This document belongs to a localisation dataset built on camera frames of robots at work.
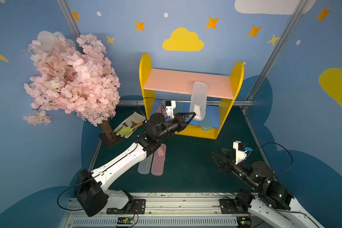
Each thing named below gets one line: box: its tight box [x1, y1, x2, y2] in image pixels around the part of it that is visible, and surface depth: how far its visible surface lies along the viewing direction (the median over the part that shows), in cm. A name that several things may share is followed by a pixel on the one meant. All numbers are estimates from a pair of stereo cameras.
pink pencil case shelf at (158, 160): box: [151, 143, 167, 176], surface depth 92 cm
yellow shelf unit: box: [139, 53, 245, 140], surface depth 76 cm
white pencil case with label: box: [190, 81, 209, 122], surface depth 70 cm
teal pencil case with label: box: [198, 111, 213, 131], surface depth 94 cm
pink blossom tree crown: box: [22, 34, 121, 127], surface depth 59 cm
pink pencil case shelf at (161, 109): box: [155, 100, 168, 118], surface depth 63 cm
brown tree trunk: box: [101, 117, 116, 141], surface depth 97 cm
